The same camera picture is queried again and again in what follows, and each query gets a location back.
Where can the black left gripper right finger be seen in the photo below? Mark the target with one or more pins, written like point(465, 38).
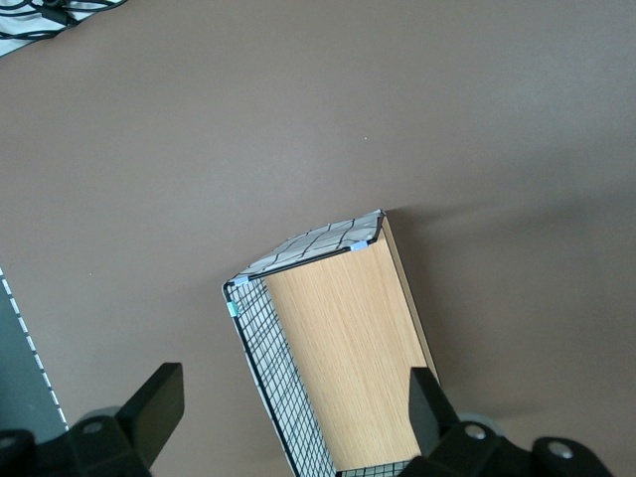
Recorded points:
point(447, 447)

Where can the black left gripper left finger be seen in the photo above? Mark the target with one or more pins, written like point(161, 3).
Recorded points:
point(124, 437)

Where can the light wooden step shelf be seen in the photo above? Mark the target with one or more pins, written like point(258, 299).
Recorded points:
point(358, 348)

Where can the brown table cover mat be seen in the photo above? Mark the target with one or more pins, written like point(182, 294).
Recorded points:
point(318, 124)

